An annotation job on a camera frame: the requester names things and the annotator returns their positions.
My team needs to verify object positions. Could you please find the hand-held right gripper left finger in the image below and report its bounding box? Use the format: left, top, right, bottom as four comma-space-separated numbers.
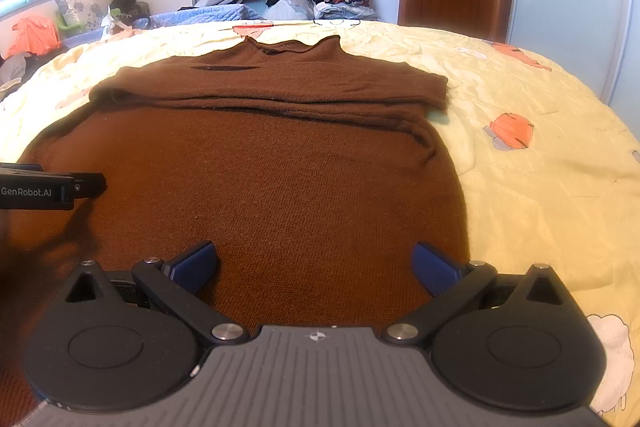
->
62, 241, 251, 348

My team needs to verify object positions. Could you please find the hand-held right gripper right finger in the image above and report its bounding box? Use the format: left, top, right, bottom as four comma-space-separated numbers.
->
385, 242, 571, 348

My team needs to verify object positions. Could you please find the brown knit sweater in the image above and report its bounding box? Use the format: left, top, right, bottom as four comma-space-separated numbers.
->
0, 35, 473, 427

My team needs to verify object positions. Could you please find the grey cloth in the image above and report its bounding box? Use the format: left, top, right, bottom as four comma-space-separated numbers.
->
0, 54, 26, 88

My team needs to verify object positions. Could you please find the yellow printed bedsheet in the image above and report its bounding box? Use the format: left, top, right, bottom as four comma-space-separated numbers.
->
0, 18, 640, 425

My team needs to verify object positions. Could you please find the orange cloth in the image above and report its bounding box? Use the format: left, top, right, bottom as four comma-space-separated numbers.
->
5, 16, 63, 58

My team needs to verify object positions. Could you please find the floral pillow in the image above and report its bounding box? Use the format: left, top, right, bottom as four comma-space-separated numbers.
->
54, 0, 108, 32

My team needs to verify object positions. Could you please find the blue quilted blanket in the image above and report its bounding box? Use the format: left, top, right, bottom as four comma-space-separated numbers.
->
150, 3, 263, 28

